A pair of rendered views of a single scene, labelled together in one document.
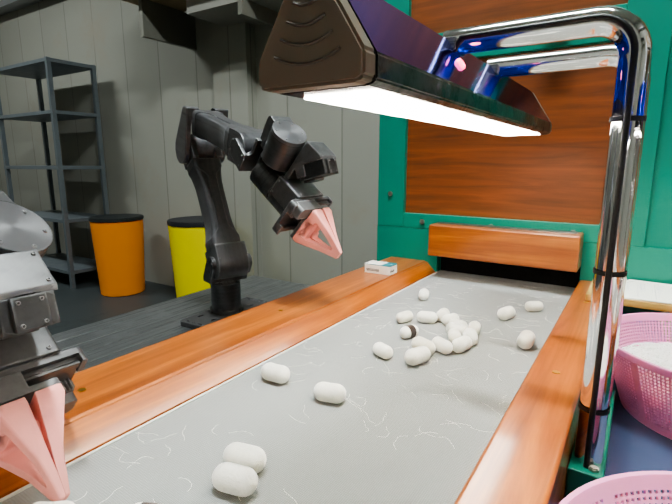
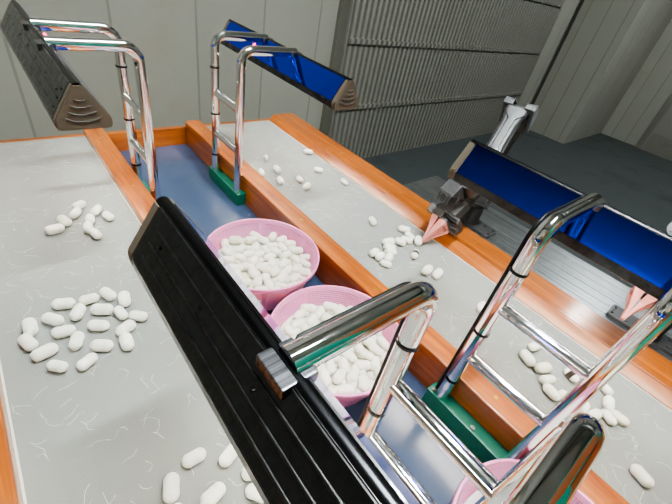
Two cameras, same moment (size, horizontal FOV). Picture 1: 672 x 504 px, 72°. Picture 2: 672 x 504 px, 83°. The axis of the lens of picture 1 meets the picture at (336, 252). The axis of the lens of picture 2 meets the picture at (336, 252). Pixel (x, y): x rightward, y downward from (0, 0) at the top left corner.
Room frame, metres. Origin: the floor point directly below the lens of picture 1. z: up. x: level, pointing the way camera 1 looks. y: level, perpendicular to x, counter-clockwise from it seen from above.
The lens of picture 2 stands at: (0.22, -0.73, 1.33)
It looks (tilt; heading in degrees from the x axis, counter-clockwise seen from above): 37 degrees down; 100
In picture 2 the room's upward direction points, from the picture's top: 13 degrees clockwise
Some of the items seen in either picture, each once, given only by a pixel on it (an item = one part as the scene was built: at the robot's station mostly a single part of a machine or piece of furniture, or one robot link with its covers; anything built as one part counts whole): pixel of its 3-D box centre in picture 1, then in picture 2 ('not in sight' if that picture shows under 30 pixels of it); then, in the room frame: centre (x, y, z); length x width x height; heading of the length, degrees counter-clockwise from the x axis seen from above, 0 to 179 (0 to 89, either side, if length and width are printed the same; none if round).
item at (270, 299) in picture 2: not in sight; (261, 266); (-0.06, -0.08, 0.72); 0.27 x 0.27 x 0.10
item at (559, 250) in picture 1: (500, 244); not in sight; (0.95, -0.35, 0.83); 0.30 x 0.06 x 0.07; 57
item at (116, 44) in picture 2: not in sight; (103, 133); (-0.53, -0.02, 0.90); 0.20 x 0.19 x 0.45; 147
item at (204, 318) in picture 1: (226, 297); (654, 323); (0.95, 0.24, 0.71); 0.20 x 0.07 x 0.08; 148
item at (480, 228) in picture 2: not in sight; (472, 212); (0.45, 0.56, 0.71); 0.20 x 0.07 x 0.08; 148
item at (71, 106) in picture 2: not in sight; (42, 52); (-0.57, -0.08, 1.08); 0.62 x 0.08 x 0.07; 147
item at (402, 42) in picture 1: (470, 89); (634, 246); (0.55, -0.15, 1.08); 0.62 x 0.08 x 0.07; 147
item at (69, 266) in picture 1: (54, 176); not in sight; (3.94, 2.38, 0.87); 0.88 x 0.37 x 1.75; 58
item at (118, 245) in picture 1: (120, 254); not in sight; (3.49, 1.67, 0.30); 0.38 x 0.37 x 0.59; 148
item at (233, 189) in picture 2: not in sight; (251, 120); (-0.31, 0.32, 0.90); 0.20 x 0.19 x 0.45; 147
